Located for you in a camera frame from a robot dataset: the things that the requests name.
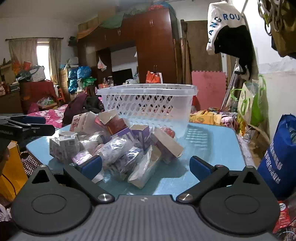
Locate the brown wooden wardrobe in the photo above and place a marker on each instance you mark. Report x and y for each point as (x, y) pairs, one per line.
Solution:
(152, 46)

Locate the blue plastic bags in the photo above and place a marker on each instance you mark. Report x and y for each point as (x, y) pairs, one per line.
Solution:
(83, 73)

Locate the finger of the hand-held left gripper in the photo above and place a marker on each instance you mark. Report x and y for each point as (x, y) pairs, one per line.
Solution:
(34, 131)
(34, 120)

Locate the red cloth covered cabinet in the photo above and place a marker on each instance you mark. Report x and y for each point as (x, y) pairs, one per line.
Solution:
(34, 90)

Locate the red and white box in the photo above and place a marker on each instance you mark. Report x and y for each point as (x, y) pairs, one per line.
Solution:
(114, 124)

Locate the red printed bag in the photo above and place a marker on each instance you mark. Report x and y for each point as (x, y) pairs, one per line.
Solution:
(196, 104)

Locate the red printed packet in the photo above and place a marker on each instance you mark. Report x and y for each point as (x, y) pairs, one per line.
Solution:
(285, 217)

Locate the metal rods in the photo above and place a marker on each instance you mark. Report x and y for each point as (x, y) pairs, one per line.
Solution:
(231, 85)

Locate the clear plastic tube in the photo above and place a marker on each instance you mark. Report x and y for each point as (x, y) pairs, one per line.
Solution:
(115, 146)

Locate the cardboard boxes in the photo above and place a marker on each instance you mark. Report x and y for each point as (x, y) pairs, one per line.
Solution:
(89, 24)

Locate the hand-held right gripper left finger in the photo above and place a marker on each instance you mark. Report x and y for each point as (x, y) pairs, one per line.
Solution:
(92, 165)

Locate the black garment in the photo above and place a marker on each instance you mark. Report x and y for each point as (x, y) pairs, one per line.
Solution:
(238, 46)

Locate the small white purple box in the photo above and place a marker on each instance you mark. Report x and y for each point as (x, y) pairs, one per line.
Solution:
(64, 147)

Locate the pink foam mat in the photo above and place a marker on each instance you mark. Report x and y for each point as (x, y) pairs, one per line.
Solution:
(208, 90)

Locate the green cloth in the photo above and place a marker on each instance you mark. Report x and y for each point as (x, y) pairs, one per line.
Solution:
(113, 20)

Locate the yellow printed cloth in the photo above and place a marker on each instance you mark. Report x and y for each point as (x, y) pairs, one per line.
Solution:
(203, 117)

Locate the checkered cloth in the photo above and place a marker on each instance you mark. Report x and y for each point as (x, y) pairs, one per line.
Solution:
(31, 163)

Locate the white carton with pink print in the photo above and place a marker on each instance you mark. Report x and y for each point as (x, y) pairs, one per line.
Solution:
(81, 122)

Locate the white plastic lattice basket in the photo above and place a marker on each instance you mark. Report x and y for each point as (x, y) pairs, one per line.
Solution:
(148, 106)

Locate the orange white plastic bag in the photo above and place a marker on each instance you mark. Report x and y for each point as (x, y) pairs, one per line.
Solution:
(152, 77)

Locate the yellow bag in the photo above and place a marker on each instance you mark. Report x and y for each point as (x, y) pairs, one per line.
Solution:
(13, 176)

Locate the beige curtain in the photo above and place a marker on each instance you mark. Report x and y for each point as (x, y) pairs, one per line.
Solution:
(22, 51)
(55, 58)

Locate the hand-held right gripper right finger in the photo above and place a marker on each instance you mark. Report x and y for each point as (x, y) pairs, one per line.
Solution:
(200, 168)

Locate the olive bag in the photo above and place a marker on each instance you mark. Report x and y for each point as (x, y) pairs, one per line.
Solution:
(286, 34)

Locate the blue shopping bag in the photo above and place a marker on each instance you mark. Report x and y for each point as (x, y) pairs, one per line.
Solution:
(277, 162)

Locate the white hanging plastic bag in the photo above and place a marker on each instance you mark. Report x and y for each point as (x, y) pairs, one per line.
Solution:
(101, 64)

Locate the dark maroon jacket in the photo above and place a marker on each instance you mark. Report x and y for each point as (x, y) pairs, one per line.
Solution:
(74, 106)

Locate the green white shopping bag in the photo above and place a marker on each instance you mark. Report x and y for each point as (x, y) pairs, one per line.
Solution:
(259, 109)

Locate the clear plastic bag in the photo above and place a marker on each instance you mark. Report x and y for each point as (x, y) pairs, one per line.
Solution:
(92, 141)

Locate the green packets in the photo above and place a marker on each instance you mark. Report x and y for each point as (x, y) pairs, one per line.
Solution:
(89, 81)

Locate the window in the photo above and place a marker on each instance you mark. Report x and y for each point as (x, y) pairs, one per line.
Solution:
(43, 60)

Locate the wooden door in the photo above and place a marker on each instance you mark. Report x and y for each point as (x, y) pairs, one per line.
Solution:
(198, 46)

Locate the pink purple small packet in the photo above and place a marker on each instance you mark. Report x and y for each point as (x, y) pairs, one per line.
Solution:
(81, 157)

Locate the pink floral blanket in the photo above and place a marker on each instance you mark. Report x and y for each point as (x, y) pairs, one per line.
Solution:
(53, 115)

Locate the black television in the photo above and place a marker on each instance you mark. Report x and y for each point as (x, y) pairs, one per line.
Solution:
(122, 75)

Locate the long red white box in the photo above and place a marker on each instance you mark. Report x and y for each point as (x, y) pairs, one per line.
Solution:
(165, 146)

